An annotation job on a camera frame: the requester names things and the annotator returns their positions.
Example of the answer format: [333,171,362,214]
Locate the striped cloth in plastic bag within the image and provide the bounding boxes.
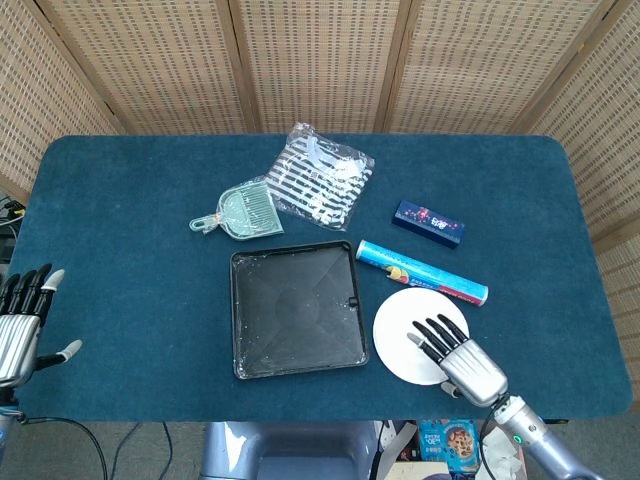
[264,122,376,232]

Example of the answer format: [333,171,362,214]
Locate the blue table cloth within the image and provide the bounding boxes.
[8,132,634,422]

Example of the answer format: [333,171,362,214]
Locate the white round plate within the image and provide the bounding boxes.
[372,288,470,387]

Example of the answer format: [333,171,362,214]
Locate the blue cylindrical tube package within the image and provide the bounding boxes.
[355,239,490,309]

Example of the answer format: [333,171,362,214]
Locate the crumpled white paper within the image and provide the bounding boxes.
[477,424,526,480]

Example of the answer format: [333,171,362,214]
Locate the blue cookie box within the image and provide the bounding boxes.
[418,418,481,474]

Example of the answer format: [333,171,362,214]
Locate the black cable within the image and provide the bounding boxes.
[19,417,110,480]

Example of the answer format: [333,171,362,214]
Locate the green mini dustpan brush set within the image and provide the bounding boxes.
[189,180,286,240]

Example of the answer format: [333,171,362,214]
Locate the woven folding screen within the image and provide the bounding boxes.
[0,0,640,396]

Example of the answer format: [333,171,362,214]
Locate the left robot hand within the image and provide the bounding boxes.
[0,263,83,390]

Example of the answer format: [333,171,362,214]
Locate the black square tray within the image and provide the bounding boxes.
[229,239,371,382]

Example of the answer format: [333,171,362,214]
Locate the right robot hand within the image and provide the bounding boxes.
[406,313,510,407]

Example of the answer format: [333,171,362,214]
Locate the dark blue rectangular box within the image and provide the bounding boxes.
[391,200,467,250]

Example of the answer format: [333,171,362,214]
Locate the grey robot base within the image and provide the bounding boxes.
[199,420,384,480]

